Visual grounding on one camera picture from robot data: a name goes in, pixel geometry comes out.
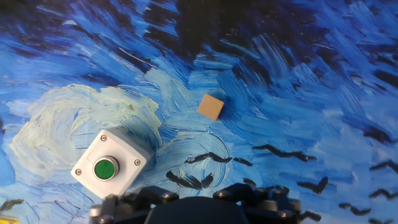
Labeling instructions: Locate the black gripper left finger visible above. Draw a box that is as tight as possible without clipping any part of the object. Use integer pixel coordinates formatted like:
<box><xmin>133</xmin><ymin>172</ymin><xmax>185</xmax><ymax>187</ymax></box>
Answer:
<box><xmin>89</xmin><ymin>185</ymin><xmax>180</xmax><ymax>224</ymax></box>

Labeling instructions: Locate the Van Gogh print tablecloth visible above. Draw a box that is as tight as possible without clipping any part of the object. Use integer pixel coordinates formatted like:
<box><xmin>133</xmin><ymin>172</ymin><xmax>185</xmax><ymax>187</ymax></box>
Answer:
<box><xmin>0</xmin><ymin>0</ymin><xmax>398</xmax><ymax>224</ymax></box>

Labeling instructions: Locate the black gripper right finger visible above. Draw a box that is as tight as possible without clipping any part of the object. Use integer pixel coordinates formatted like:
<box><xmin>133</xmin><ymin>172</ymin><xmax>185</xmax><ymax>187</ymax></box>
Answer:
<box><xmin>213</xmin><ymin>182</ymin><xmax>323</xmax><ymax>224</ymax></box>

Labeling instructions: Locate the small wooden cube block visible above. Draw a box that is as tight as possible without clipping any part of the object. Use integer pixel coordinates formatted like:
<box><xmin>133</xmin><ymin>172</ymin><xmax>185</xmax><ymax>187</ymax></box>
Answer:
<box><xmin>197</xmin><ymin>93</ymin><xmax>225</xmax><ymax>121</ymax></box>

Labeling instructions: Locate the white box with green button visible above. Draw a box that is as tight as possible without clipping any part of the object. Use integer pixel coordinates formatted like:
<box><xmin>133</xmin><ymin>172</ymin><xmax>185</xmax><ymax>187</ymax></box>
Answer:
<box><xmin>70</xmin><ymin>128</ymin><xmax>155</xmax><ymax>200</ymax></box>

